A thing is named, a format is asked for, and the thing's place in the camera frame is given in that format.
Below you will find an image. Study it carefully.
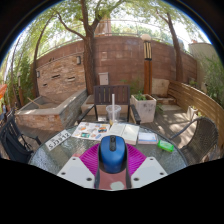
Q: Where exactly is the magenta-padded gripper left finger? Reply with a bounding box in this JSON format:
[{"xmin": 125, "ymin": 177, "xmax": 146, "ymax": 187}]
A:
[{"xmin": 56, "ymin": 143, "xmax": 102, "ymax": 190}]

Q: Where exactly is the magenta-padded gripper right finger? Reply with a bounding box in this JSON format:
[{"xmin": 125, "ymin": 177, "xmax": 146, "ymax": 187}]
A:
[{"xmin": 125, "ymin": 143, "xmax": 169, "ymax": 190}]

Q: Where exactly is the blue and black computer mouse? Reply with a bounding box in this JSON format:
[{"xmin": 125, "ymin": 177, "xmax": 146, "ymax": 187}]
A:
[{"xmin": 98, "ymin": 134, "xmax": 129, "ymax": 174}]

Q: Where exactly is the small green box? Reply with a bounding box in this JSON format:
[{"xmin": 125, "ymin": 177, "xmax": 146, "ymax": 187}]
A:
[{"xmin": 157, "ymin": 139, "xmax": 175, "ymax": 153}]

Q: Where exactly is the small closed notebook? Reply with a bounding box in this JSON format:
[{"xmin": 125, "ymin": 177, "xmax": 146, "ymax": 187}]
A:
[{"xmin": 137, "ymin": 131, "xmax": 160, "ymax": 145}]

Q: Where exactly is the white license plate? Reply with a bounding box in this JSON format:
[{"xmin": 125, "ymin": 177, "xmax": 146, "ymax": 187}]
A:
[{"xmin": 44, "ymin": 129, "xmax": 73, "ymax": 152}]

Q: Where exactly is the colourful picture booklet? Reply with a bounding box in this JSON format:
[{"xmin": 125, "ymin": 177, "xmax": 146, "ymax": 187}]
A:
[{"xmin": 71, "ymin": 121, "xmax": 111, "ymax": 142}]

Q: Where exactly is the open white book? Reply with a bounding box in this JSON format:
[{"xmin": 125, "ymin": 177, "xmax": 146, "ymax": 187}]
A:
[{"xmin": 107, "ymin": 122, "xmax": 141, "ymax": 146}]

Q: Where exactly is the raised stone garden bed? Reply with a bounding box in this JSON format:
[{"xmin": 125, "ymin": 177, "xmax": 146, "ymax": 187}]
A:
[{"xmin": 14, "ymin": 88, "xmax": 88, "ymax": 133}]

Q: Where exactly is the white square planter with plant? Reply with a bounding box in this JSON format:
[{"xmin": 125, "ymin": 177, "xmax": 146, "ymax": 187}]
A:
[{"xmin": 129, "ymin": 91, "xmax": 158, "ymax": 124}]

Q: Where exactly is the clear plastic cup with straw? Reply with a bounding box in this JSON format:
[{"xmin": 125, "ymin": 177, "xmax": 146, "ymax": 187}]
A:
[{"xmin": 105, "ymin": 93, "xmax": 122, "ymax": 126}]

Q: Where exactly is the brown wicker chair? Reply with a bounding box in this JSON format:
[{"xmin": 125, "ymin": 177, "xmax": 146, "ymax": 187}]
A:
[{"xmin": 169, "ymin": 116, "xmax": 220, "ymax": 166}]

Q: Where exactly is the black metal chair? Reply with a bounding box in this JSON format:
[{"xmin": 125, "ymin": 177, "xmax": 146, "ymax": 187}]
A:
[{"xmin": 0, "ymin": 111, "xmax": 43, "ymax": 164}]

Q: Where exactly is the small white plant pot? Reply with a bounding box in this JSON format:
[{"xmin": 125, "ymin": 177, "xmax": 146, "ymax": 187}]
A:
[{"xmin": 186, "ymin": 105, "xmax": 199, "ymax": 121}]

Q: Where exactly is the dark wooden slatted chair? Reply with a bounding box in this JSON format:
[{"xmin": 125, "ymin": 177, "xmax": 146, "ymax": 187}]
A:
[{"xmin": 76, "ymin": 84, "xmax": 142, "ymax": 126}]

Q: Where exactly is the grey utility box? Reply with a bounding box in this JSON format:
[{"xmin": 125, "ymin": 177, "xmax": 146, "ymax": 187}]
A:
[{"xmin": 98, "ymin": 72, "xmax": 110, "ymax": 86}]

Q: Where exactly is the large forked tree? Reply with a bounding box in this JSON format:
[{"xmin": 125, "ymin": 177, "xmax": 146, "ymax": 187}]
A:
[{"xmin": 49, "ymin": 0, "xmax": 134, "ymax": 96}]

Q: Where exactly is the slim tree by fence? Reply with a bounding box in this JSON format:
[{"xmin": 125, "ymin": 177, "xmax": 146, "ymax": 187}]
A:
[{"xmin": 156, "ymin": 9, "xmax": 184, "ymax": 83}]

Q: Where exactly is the wooden garden lamp post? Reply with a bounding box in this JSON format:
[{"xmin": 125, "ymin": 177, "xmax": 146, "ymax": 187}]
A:
[{"xmin": 139, "ymin": 33, "xmax": 154, "ymax": 95}]

